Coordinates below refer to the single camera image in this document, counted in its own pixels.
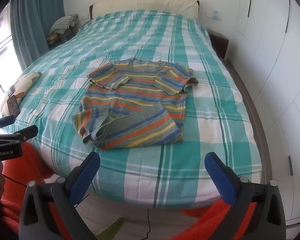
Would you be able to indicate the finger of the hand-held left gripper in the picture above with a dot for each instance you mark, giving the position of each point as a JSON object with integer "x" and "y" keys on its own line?
{"x": 2, "y": 121}
{"x": 25, "y": 133}

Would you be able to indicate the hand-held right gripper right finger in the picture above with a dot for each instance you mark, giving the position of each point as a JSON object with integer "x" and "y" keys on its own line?
{"x": 222, "y": 180}

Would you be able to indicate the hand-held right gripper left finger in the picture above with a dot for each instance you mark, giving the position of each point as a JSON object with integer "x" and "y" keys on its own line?
{"x": 82, "y": 180}

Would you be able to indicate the striped knit sweater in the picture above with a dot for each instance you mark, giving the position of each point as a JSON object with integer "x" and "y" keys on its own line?
{"x": 140, "y": 100}

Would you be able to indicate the black smartphone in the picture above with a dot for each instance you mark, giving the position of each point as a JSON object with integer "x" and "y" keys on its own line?
{"x": 13, "y": 105}

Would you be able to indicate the orange fluffy rug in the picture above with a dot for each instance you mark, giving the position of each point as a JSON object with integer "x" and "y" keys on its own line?
{"x": 35, "y": 160}

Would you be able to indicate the printed cream pillow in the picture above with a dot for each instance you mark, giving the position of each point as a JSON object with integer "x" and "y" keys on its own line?
{"x": 25, "y": 82}

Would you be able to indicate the window with railing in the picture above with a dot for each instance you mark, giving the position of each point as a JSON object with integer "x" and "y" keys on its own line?
{"x": 0, "y": 45}

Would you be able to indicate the dark cluttered nightstand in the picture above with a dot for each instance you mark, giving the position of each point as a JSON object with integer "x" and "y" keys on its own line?
{"x": 62, "y": 40}

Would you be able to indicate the blue curtain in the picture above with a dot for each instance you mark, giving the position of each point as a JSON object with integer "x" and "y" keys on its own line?
{"x": 32, "y": 17}

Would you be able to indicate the checked folded cloth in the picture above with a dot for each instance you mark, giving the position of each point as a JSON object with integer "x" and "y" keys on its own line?
{"x": 62, "y": 23}

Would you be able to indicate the white wardrobe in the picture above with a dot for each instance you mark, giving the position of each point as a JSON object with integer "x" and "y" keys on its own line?
{"x": 270, "y": 55}

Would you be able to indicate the dark brown nightstand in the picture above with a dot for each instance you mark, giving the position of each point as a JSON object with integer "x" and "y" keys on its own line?
{"x": 218, "y": 45}

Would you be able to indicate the teal plaid bedspread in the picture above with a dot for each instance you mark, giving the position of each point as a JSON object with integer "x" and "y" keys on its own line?
{"x": 165, "y": 42}

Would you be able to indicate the cream padded headboard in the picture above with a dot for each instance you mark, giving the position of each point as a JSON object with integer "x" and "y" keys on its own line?
{"x": 145, "y": 3}

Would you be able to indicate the brown bed frame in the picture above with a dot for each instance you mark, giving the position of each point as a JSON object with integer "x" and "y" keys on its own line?
{"x": 255, "y": 120}

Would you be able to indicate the wall switch with blue sticker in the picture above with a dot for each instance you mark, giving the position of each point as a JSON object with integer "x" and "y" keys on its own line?
{"x": 217, "y": 15}

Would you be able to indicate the white wall socket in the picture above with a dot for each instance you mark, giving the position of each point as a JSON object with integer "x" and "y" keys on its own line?
{"x": 209, "y": 14}

